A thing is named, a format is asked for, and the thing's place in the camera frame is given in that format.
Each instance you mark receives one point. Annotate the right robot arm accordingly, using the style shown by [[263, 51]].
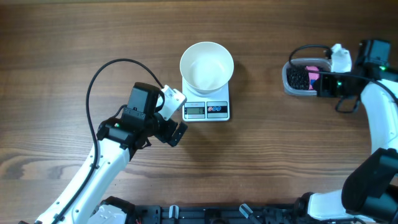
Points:
[[368, 194]]

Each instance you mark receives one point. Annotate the clear plastic bean container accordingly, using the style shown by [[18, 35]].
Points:
[[322, 64]]

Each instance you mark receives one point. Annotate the black beans in container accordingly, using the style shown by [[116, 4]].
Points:
[[297, 77]]

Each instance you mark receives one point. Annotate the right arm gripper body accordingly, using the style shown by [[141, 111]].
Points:
[[331, 85]]

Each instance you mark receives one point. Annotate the white digital kitchen scale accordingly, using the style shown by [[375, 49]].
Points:
[[201, 107]]

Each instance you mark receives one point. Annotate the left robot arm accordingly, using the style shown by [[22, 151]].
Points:
[[81, 201]]

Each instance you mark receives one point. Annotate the pink scoop blue handle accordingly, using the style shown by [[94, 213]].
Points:
[[313, 75]]

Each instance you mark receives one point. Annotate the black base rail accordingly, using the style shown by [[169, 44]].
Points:
[[174, 215]]

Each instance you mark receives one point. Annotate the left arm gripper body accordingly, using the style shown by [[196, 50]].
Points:
[[161, 129]]

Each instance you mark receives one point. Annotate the white bowl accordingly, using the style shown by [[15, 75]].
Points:
[[206, 66]]

